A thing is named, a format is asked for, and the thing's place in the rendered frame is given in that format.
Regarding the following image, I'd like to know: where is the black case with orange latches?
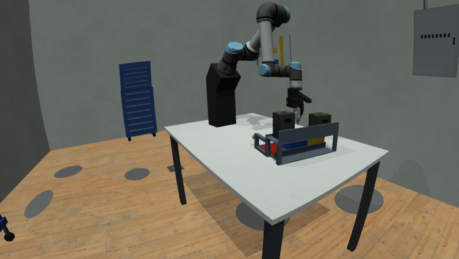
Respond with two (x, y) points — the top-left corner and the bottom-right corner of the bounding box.
(273, 111), (295, 139)
(309, 112), (331, 126)

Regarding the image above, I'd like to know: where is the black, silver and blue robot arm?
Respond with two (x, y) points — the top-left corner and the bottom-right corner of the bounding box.
(217, 2), (302, 88)

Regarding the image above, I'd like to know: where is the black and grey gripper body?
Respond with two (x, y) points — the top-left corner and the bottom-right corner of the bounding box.
(286, 88), (303, 108)

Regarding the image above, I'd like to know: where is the blue bin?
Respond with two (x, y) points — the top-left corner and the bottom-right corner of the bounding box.
(283, 140), (308, 150)

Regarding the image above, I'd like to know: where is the yellow bin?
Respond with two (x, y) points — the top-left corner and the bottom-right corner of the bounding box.
(308, 137), (325, 145)

